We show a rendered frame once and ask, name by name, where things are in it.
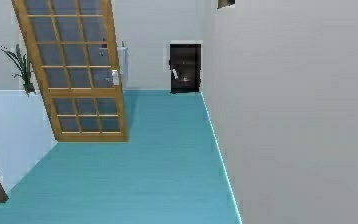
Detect framed wall picture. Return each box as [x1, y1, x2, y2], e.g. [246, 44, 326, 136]
[217, 0, 236, 10]

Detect wooden glass-paned room door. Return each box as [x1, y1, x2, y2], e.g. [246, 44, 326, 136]
[10, 0, 129, 143]

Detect green houseplant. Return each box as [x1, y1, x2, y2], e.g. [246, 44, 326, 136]
[0, 43, 37, 97]

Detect black room door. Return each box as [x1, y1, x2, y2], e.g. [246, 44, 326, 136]
[169, 43, 202, 94]

